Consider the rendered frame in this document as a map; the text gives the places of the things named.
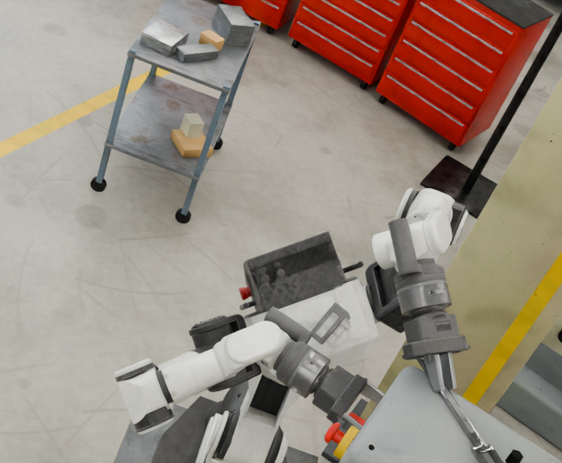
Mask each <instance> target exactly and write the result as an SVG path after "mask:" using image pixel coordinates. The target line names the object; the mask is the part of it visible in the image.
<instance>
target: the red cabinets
mask: <svg viewBox="0 0 562 463"><path fill-rule="evenodd" d="M221 1H223V2H225V3H226V4H228V5H230V6H241V7H242V9H243V10H244V12H245V13H246V14H247V15H249V16H251V17H254V18H256V19H257V20H259V21H261V22H263V23H265V24H266V25H268V26H269V27H268V29H267V31H266V32H267V33H268V34H270V35H272V34H273V32H274V31H275V29H279V28H281V27H282V26H283V25H285V24H286V23H287V22H288V21H289V20H292V19H293V18H294V21H293V23H292V26H291V29H290V30H289V33H288V36H289V37H291V38H293V39H294V40H293V42H292V46H293V47H294V48H297V47H298V46H299V44H300V43H302V44H303V45H305V46H307V47H308V48H310V49H312V50H313V51H315V52H317V53H318V54H319V55H321V56H323V57H324V58H326V59H328V60H329V61H331V62H333V63H335V64H337V65H338V66H340V67H342V68H343V69H344V70H346V71H347V72H349V73H351V74H353V75H355V76H356V77H358V78H359V79H361V80H363V81H362V83H361V84H360V87H361V88H362V89H366V87H367V86H368V85H371V84H372V83H374V82H375V81H377V80H378V79H380V78H381V80H380V82H379V84H378V86H377V90H376V91H377V92H378V93H379V94H380V95H382V96H381V97H380V98H379V102H380V103H381V104H385V103H386V102H387V100H390V101H391V102H393V103H394V104H396V105H397V106H399V107H401V108H402V109H404V110H405V111H406V112H408V113H409V114H411V115H412V116H413V117H415V118H416V119H418V120H419V121H421V122H422V123H424V124H425V125H427V126H428V127H430V128H431V129H433V130H434V131H436V132H437V133H439V134H440V135H442V136H443V137H445V138H446V139H447V140H449V141H450V144H449V145H448V148H447V149H449V150H450V151H452V150H453V149H454V148H455V147H456V146H458V147H460V146H461V145H463V144H465V143H466V142H468V141H470V140H472V139H473V138H475V137H476V136H478V135H479V134H480V133H482V132H484V131H485V130H487V129H489V128H490V126H491V124H492V122H493V121H494V119H495V118H496V116H497V114H498V113H499V111H500V108H501V106H502V105H503V103H504V101H505V99H506V98H507V96H508V94H509V93H510V91H511V89H512V87H513V85H514V83H515V82H516V80H517V78H518V76H519V75H520V73H521V71H522V69H523V67H524V65H525V64H526V62H527V60H528V59H529V57H530V55H531V53H532V52H533V50H534V47H535V45H536V44H537V42H538V40H539V39H540V37H541V36H542V34H543V32H544V30H545V28H546V26H547V24H548V22H549V21H550V19H551V17H552V16H553V15H554V14H553V13H551V12H549V11H548V10H546V9H544V8H543V7H541V6H539V5H538V4H536V3H535V2H533V1H531V0H221Z"/></svg>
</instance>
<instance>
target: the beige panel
mask: <svg viewBox="0 0 562 463"><path fill-rule="evenodd" d="M445 277H446V281H447V286H448V289H449V293H450V297H451V301H452V305H451V306H450V307H447V308H445V310H444V311H447V314H451V313H453V314H455V316H456V321H457V325H458V329H459V332H460V335H464V336H465V337H466V342H467V345H470V348H469V349H467V350H464V351H461V352H459V353H455V354H452V357H453V364H454V371H455V382H456V389H453V390H452V391H454V392H455V393H457V394H458V395H460V396H462V397H463V398H465V399H466V400H468V401H470V402H471V403H473V404H474V405H476V406H477V407H479V409H481V410H482V411H484V412H486V413H490V412H491V410H492V409H493V408H494V406H495V405H496V403H497V402H498V401H499V399H500V397H501V396H502V395H503V393H504V392H505V391H506V389H507V388H508V387H509V386H510V385H511V383H512V382H513V380H514V379H515V377H516V376H517V375H518V373H519V372H520V371H521V369H522V368H523V366H524V365H525V363H526V362H527V361H528V359H529V358H530V356H531V355H532V354H533V352H534V350H535V349H536V348H537V346H538V345H539V344H540V343H541V342H542V340H543V339H544V338H545V336H546V335H547V333H548V332H549V330H550V329H551V328H552V326H553V325H554V324H555V322H556V320H557V319H558V318H559V316H560V315H561V314H562V77H561V78H560V80H559V82H558V83H557V85H556V87H555V89H554V91H553V92H552V94H551V96H550V97H549V98H548V100H547V102H546V103H545V106H544V107H543V109H542V111H541V112H540V114H539V116H538V117H537V119H536V121H535V122H534V124H533V126H532V127H531V129H530V131H529V132H528V134H527V136H526V137H525V139H524V141H523V143H522V145H521V146H520V148H519V150H518V152H517V153H516V154H515V156H514V157H513V159H512V161H511V163H510V165H509V166H508V168H507V170H506V171H505V173H504V175H503V176H502V178H501V180H500V181H499V183H498V185H497V186H496V188H495V190H494V191H493V193H492V195H491V196H490V198H489V200H488V202H487V204H486V206H485V207H484V209H483V210H482V211H481V213H480V215H479V216H478V219H477V220H476V222H475V224H474V225H473V227H472V229H471V231H470V232H469V234H468V236H467V237H466V239H465V240H464V242H463V244H462V245H461V247H460V249H459V250H458V252H457V254H456V255H455V258H454V260H453V261H452V263H451V265H449V267H448V269H447V270H446V272H445ZM405 344H407V340H405V342H404V344H403V345H405ZM403 345H402V346H403ZM403 355H404V353H403V349H402V347H401V348H400V350H399V352H398V353H397V355H396V357H395V358H394V360H393V362H392V364H391V365H390V367H389V369H388V371H387V373H386V374H385V376H384V377H383V378H382V380H381V382H380V383H379V385H378V387H377V388H378V389H379V390H381V391H382V392H383V393H386V391H387V390H388V388H389V387H390V385H391V384H392V382H393V381H394V379H395V378H396V377H397V376H398V374H399V373H400V371H401V370H402V369H403V368H404V367H409V366H413V367H417V368H419V369H420V370H422V371H423V372H424V370H423V369H422V367H421V365H420V364H419V362H418V361H417V359H412V360H406V359H402V356H403ZM376 406H377V403H375V402H374V401H371V400H370V401H369V402H367V401H365V400H364V399H361V400H360V401H359V402H358V403H357V404H356V406H355V407H354V409H353V410H352V411H351V413H352V412H353V413H355V414H356V415H358V416H359V417H361V418H362V419H364V420H365V421H366V420H367V418H368V417H369V415H370V414H371V412H372V411H373V410H374V409H375V408H376Z"/></svg>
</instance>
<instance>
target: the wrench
mask: <svg viewBox="0 0 562 463"><path fill-rule="evenodd" d="M417 361H418V362H419V364H420V365H421V367H422V369H423V370H424V372H425V373H426V375H427V376H428V378H429V375H428V371H427V368H426V366H425V363H424V360H423V358H419V359H417ZM438 392H439V394H440V395H441V397H442V398H443V400H444V402H445V403H446V405H447V407H448V408H449V410H450V411H451V413H452V414H453V416H454V417H455V418H456V420H457V421H458V423H459V424H460V426H461V427H462V429H463V430H464V432H465V433H466V435H467V437H468V438H469V440H470V441H471V443H472V444H473V446H474V447H473V448H472V449H471V450H472V452H473V454H474V455H475V458H476V459H477V461H478V463H488V461H487V460H486V459H485V458H484V456H483V455H482V454H484V453H488V452H489V455H490V456H491V458H492V459H493V461H494V462H495V463H502V462H503V461H502V460H501V458H500V456H499V455H498V453H497V452H496V450H495V449H494V448H493V447H492V445H491V444H488V445H485V443H484V441H483V440H482V438H481V437H480V435H479V434H478V432H477V430H476V429H475V427H474V426H473V424H472V423H471V422H470V421H469V419H468V418H467V416H466V414H465V413H464V411H463V410H462V408H461V407H460V405H459V404H458V402H457V401H456V399H455V398H454V396H453V395H452V393H451V392H450V390H449V389H448V388H447V387H446V385H445V384H444V390H442V391H438Z"/></svg>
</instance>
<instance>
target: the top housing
mask: <svg viewBox="0 0 562 463"><path fill-rule="evenodd" d="M450 392H451V393H452V395H453V396H454V398H455V399H456V401H457V402H458V404H459V405H460V407H461V408H462V410H463V411H464V413H465V414H466V416H467V418H468V419H469V421H470V422H471V423H472V424H473V426H474V427H475V429H476V430H477V432H478V434H479V435H480V437H481V438H482V440H483V441H484V443H485V445H488V444H491V445H492V447H493V448H494V449H495V450H496V452H497V453H498V455H499V456H500V458H501V460H502V461H504V460H505V459H506V457H507V456H508V455H509V454H510V453H511V452H512V450H513V449H515V450H518V451H520V452H521V453H522V455H523V459H522V461H521V462H520V463H562V462H561V461H560V460H558V459H557V458H555V457H553V456H551V455H550V454H548V453H547V452H545V451H544V450H543V449H542V448H540V447H539V446H537V445H535V444H534V443H532V442H531V441H529V440H527V439H526V438H524V437H523V436H521V435H519V434H518V433H516V432H515V431H513V430H512V429H511V428H510V427H508V426H506V425H505V424H503V423H501V422H500V421H498V420H497V419H495V418H494V417H492V416H491V415H489V414H488V413H486V412H484V411H482V410H481V409H479V407H477V406H476V405H474V404H473V403H471V402H470V401H468V400H466V399H465V398H463V397H462V396H460V395H458V394H457V393H455V392H454V391H452V390H450ZM473 447H474V446H473V444H472V443H471V441H470V440H469V438H468V437H467V435H466V433H465V432H464V430H463V429H462V427H461V426H460V424H459V423H458V421H457V420H456V418H455V417H454V416H453V414H452V413H451V411H450V410H449V408H448V407H447V405H446V403H445V402H444V400H443V398H442V397H441V395H440V394H439V392H433V387H432V384H431V381H430V379H429V378H428V376H427V375H426V373H425V372H423V371H422V370H420V369H419V368H417V367H413V366H409V367H404V368H403V369H402V370H401V371H400V373H399V374H398V376H397V377H396V378H395V379H394V381H393V382H392V384H391V385H390V387H389V388H388V390H387V391H386V393H385V394H384V396H383V397H382V399H381V400H380V401H379V403H378V404H377V406H376V408H375V409H374V410H373V411H372V412H371V414H370V415H369V417H368V418H367V420H366V421H365V423H364V424H363V426H362V427H361V429H360V430H359V432H358V433H357V435H356V436H355V437H354V439H353V441H352V442H351V444H350V445H349V446H348V447H347V448H346V451H345V453H344V455H343V457H342V459H341V460H340V462H339V463H478V461H477V459H476V458H475V455H474V454H473V452H472V450H471V449H472V448H473Z"/></svg>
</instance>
